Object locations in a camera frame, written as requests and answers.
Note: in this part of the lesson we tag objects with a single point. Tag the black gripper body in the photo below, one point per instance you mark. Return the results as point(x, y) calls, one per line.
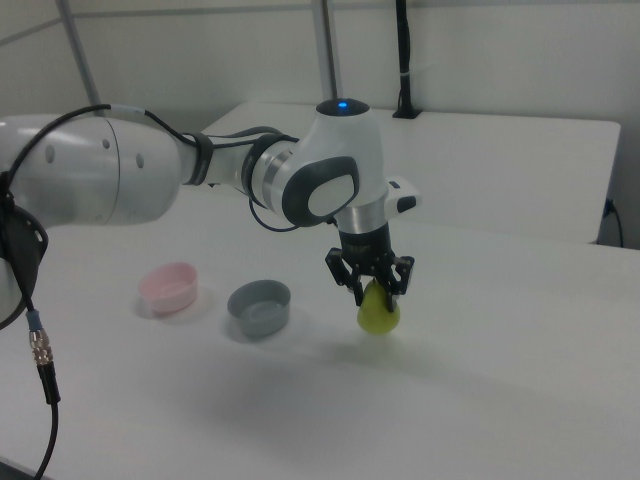
point(367, 250)

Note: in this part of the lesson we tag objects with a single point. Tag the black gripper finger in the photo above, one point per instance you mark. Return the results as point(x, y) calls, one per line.
point(341, 272)
point(404, 280)

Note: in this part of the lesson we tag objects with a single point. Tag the green pear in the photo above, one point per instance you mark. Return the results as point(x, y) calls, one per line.
point(378, 320)

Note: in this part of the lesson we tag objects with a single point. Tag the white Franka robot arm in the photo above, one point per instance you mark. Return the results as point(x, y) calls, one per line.
point(345, 140)

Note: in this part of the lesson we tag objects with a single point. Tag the grey bowl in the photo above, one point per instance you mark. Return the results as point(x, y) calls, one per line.
point(265, 322)

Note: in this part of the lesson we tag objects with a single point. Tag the pink bowl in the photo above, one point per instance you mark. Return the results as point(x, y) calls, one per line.
point(175, 300)

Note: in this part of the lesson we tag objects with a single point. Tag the black camera pole stand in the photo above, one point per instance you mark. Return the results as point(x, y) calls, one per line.
point(404, 60)

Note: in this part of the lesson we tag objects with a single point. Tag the grey partition post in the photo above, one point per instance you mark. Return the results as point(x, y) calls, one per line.
point(327, 50)
point(80, 50)

